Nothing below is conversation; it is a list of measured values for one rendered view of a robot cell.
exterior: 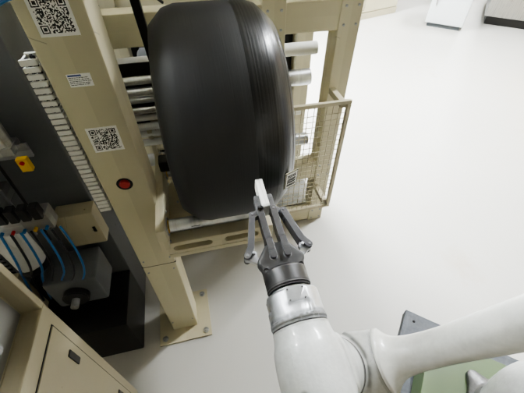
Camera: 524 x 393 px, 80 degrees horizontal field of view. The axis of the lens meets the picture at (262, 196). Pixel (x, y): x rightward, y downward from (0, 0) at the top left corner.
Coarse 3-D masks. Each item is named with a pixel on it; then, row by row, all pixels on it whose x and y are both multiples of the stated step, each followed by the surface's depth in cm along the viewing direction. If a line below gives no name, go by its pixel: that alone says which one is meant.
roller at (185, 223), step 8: (192, 216) 103; (232, 216) 104; (240, 216) 104; (248, 216) 105; (168, 224) 101; (176, 224) 101; (184, 224) 101; (192, 224) 102; (200, 224) 102; (208, 224) 103; (216, 224) 104
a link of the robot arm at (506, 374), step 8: (504, 368) 71; (512, 368) 67; (520, 368) 65; (496, 376) 72; (504, 376) 68; (512, 376) 66; (520, 376) 64; (488, 384) 73; (496, 384) 70; (504, 384) 67; (512, 384) 65; (520, 384) 63; (480, 392) 77; (488, 392) 72; (496, 392) 69; (504, 392) 66; (512, 392) 64; (520, 392) 63
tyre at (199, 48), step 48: (240, 0) 76; (192, 48) 65; (240, 48) 67; (192, 96) 64; (240, 96) 66; (288, 96) 71; (192, 144) 67; (240, 144) 69; (288, 144) 73; (192, 192) 74; (240, 192) 77
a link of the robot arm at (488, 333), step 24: (480, 312) 42; (504, 312) 38; (360, 336) 53; (384, 336) 53; (408, 336) 52; (432, 336) 48; (456, 336) 44; (480, 336) 40; (504, 336) 38; (384, 360) 50; (408, 360) 49; (432, 360) 47; (456, 360) 45; (384, 384) 49
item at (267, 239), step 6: (258, 210) 60; (258, 216) 60; (264, 216) 60; (258, 222) 62; (264, 222) 59; (264, 228) 58; (264, 234) 57; (270, 234) 57; (264, 240) 58; (270, 240) 56; (270, 246) 55; (270, 252) 54; (276, 252) 54
